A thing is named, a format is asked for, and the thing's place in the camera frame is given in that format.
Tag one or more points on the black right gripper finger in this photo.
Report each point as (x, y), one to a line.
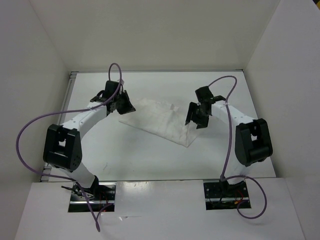
(191, 110)
(201, 121)

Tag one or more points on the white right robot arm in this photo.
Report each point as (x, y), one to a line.
(249, 139)

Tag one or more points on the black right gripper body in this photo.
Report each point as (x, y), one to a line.
(200, 113)

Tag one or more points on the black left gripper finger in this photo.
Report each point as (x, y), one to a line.
(127, 106)
(119, 107)

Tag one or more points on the white pleated skirt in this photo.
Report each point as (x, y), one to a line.
(162, 119)

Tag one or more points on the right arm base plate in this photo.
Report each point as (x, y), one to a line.
(224, 196)

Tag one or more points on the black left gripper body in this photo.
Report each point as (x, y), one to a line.
(116, 99)

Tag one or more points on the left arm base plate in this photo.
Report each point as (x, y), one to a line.
(104, 201)

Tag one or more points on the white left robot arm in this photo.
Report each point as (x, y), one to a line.
(63, 143)

